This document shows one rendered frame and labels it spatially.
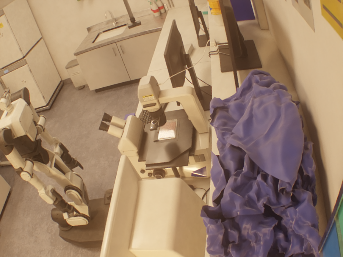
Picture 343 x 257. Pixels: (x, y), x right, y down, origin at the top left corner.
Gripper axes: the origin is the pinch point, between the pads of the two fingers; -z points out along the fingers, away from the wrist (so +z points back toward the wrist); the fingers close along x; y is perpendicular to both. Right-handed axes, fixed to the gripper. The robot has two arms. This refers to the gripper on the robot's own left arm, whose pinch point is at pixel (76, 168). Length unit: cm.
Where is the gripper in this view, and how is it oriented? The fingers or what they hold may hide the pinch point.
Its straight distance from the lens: 239.9
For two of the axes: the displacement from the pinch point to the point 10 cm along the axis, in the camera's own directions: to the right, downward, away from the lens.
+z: -4.6, -6.6, -5.9
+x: 8.8, -4.1, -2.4
